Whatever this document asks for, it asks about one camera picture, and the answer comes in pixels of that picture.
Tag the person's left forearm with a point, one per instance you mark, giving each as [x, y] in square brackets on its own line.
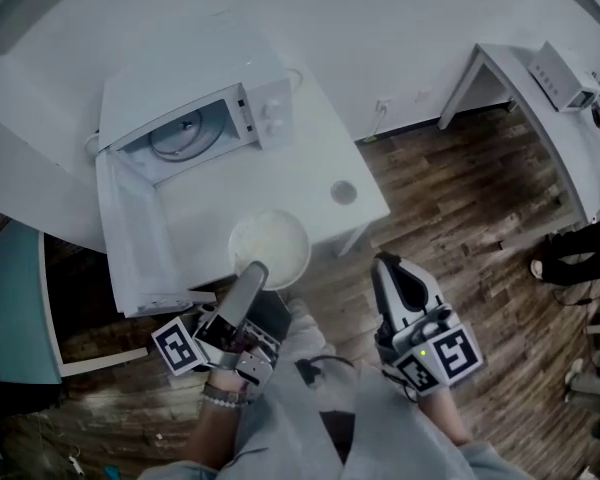
[215, 428]

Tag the glass microwave turntable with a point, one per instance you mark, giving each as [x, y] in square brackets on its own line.
[192, 135]

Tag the white bowl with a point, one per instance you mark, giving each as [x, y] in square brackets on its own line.
[275, 243]

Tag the person's grey trousers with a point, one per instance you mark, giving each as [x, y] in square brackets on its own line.
[300, 418]

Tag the person's right forearm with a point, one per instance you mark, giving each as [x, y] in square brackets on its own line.
[445, 413]

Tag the white box appliance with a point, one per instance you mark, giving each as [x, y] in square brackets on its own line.
[555, 75]

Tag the round grey table grommet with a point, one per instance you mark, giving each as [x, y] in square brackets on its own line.
[343, 192]

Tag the white microwave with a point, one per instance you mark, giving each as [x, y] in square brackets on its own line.
[130, 118]

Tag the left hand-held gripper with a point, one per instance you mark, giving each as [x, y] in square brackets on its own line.
[177, 348]

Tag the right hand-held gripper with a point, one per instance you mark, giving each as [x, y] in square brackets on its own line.
[450, 353]

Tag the white wall outlet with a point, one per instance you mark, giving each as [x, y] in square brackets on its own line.
[384, 106]

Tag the white table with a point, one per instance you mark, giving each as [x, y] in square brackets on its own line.
[545, 118]
[310, 158]

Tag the teal cabinet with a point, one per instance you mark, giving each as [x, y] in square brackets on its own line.
[10, 308]

